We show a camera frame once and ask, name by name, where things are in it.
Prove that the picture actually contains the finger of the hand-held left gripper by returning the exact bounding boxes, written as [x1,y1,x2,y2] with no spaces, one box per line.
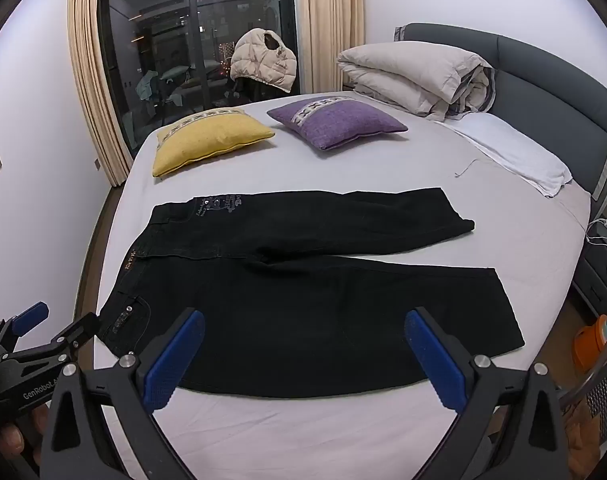
[0,301,50,361]
[3,312,100,367]

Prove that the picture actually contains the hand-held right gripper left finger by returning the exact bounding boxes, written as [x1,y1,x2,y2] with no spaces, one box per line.
[42,307,206,480]

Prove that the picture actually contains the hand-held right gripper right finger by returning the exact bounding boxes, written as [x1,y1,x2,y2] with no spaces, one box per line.
[403,306,569,480]

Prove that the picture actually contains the black pants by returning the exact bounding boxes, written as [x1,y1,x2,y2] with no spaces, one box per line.
[97,187,527,400]

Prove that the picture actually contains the person's left hand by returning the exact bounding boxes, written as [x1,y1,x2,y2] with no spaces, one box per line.
[0,421,45,467]

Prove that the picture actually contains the orange plastic container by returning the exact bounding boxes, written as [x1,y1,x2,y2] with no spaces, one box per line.
[572,313,607,373]

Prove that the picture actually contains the brown cloth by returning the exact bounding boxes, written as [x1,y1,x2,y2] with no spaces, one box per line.
[563,400,607,467]

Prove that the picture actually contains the dark grey nightstand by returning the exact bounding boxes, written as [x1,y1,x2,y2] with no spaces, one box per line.
[571,244,607,318]

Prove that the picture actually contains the white bed pillow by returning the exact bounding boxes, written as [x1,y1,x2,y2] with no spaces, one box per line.
[436,111,574,198]

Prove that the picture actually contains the bed with white sheet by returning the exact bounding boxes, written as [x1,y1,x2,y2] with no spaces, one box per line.
[90,91,593,480]

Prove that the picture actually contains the yellow pillow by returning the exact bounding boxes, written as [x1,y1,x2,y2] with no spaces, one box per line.
[152,107,276,178]

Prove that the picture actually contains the beige curtain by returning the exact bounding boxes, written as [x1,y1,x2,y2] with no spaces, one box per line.
[299,0,367,95]
[66,0,134,188]

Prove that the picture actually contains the purple pillow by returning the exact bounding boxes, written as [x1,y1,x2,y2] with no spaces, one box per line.
[266,95,409,152]

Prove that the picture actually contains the folded beige duvet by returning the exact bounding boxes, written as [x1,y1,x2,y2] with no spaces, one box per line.
[337,43,498,122]

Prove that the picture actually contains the grey padded headboard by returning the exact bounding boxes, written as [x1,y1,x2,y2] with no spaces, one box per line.
[393,22,607,202]

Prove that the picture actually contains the beige puffer jacket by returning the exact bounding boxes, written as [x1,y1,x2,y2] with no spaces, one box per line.
[230,27,298,94]

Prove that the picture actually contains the dark glass window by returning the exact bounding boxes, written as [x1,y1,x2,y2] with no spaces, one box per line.
[97,0,300,158]

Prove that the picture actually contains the white charger with cables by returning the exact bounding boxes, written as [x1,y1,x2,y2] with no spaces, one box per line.
[586,217,607,247]

